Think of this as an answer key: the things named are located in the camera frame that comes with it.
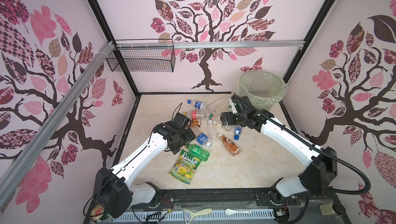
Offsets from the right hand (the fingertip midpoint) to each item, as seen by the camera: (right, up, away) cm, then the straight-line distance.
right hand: (228, 115), depth 82 cm
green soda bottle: (-16, -21, +3) cm, 27 cm away
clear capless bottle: (-1, +5, +26) cm, 26 cm away
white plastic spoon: (-1, -44, -12) cm, 46 cm away
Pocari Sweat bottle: (-14, -15, +7) cm, 22 cm away
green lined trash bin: (+27, +17, +19) cm, 37 cm away
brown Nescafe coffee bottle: (-19, -6, +16) cm, 25 cm away
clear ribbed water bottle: (-7, -11, +16) cm, 21 cm away
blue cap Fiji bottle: (+8, -11, +13) cm, 19 cm away
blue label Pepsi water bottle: (-17, +6, +25) cm, 31 cm away
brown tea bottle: (+3, -19, +4) cm, 20 cm away
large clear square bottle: (-2, -8, +15) cm, 17 cm away
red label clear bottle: (-19, -1, +20) cm, 27 cm away
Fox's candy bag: (-24, -28, 0) cm, 37 cm away
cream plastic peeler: (-20, -46, -12) cm, 51 cm away
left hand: (-21, -15, -3) cm, 26 cm away
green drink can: (-43, -25, -40) cm, 64 cm away
